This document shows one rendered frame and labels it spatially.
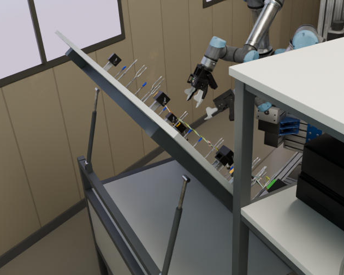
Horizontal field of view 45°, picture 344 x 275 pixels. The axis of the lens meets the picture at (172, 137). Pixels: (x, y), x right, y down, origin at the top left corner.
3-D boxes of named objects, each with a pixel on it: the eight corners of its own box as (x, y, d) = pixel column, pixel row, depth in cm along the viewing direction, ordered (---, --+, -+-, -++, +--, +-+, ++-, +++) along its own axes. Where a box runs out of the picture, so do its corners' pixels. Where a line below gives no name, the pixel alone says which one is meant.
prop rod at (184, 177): (182, 174, 132) (166, 248, 143) (187, 178, 130) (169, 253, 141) (186, 174, 133) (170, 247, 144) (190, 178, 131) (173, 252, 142)
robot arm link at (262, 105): (273, 100, 231) (264, 84, 228) (272, 109, 222) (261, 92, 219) (261, 106, 235) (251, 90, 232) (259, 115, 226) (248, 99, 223)
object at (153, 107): (149, 111, 148) (166, 93, 148) (143, 107, 158) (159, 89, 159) (158, 120, 150) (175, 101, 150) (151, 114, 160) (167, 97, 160)
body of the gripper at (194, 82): (185, 83, 215) (195, 61, 211) (197, 87, 220) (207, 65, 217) (194, 89, 209) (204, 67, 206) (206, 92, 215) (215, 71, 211)
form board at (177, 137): (317, 275, 166) (320, 271, 166) (173, 137, 102) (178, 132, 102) (176, 147, 258) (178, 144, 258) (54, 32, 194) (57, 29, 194)
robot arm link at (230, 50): (240, 64, 217) (229, 60, 209) (223, 60, 224) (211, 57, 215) (244, 49, 216) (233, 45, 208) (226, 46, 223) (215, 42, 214)
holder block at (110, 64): (101, 69, 170) (116, 53, 170) (98, 67, 181) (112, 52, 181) (109, 76, 172) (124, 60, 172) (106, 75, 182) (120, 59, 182)
